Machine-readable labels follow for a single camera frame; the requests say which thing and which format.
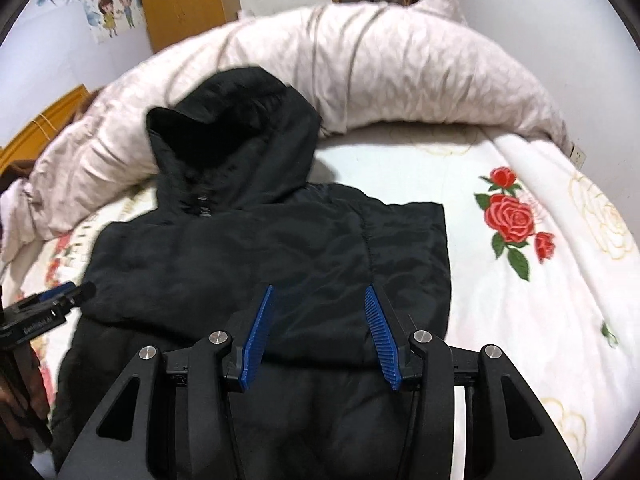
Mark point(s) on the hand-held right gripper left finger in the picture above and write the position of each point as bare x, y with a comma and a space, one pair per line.
256, 340

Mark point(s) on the black hooded jacket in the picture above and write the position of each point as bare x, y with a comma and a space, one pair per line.
280, 240

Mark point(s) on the cartoon wall poster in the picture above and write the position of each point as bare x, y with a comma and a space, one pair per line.
110, 15

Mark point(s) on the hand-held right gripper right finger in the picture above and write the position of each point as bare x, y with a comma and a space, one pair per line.
382, 340

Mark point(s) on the pink patterned quilt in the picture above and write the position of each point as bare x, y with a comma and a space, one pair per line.
375, 70

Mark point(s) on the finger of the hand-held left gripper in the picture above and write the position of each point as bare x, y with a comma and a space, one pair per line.
75, 294

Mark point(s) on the person's left hand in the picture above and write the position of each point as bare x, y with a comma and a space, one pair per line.
37, 390

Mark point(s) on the white wall socket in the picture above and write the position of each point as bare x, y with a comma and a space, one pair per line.
579, 156

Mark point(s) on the orange wooden wardrobe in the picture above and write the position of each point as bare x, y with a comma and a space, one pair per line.
185, 5

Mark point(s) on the floral white bedsheet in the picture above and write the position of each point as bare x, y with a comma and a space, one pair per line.
525, 310

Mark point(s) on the orange wooden headboard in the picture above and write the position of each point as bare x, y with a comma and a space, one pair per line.
45, 125

